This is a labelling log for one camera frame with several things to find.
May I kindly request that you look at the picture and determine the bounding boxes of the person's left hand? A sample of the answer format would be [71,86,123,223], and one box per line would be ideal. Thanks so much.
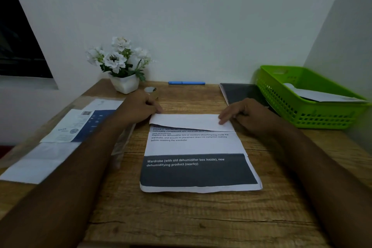
[112,90,163,129]

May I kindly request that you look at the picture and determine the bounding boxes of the person's right hand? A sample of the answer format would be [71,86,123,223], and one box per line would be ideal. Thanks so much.
[218,98,284,138]

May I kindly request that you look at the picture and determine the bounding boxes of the green plastic basket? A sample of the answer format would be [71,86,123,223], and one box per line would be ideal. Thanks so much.
[255,65,371,130]

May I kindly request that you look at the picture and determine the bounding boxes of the white printed document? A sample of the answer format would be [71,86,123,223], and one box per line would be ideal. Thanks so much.
[139,113,263,194]

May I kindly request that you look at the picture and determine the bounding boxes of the pile of white envelopes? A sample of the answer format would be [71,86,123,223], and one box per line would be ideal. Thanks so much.
[0,141,82,185]

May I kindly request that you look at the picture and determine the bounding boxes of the person's left forearm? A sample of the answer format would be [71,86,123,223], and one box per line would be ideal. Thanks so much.
[0,120,131,248]

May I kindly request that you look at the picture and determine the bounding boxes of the person's right forearm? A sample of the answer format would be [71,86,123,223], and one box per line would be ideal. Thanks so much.
[270,122,372,248]

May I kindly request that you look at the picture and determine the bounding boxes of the white potted artificial flowers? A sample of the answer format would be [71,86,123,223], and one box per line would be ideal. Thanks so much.
[86,36,155,95]

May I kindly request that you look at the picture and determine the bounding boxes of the black notebook with red label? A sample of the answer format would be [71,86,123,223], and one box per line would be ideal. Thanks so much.
[219,83,277,115]

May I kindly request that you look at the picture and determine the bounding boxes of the plain white paper sheet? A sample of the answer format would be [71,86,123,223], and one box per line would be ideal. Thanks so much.
[84,98,126,111]

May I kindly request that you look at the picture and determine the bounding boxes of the clear plastic sheet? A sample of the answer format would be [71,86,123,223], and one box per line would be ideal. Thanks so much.
[0,95,137,170]

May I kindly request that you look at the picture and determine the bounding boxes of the blue pen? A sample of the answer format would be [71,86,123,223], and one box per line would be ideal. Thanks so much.
[168,81,206,86]

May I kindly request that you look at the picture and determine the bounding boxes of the blue and white leaflet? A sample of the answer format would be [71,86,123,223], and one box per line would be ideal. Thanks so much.
[40,108,117,143]

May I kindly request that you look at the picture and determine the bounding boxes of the dark window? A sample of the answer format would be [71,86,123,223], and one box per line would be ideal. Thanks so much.
[0,0,54,78]

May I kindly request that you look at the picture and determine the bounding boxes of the dark red carpet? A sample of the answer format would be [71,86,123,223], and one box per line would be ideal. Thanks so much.
[0,145,14,160]

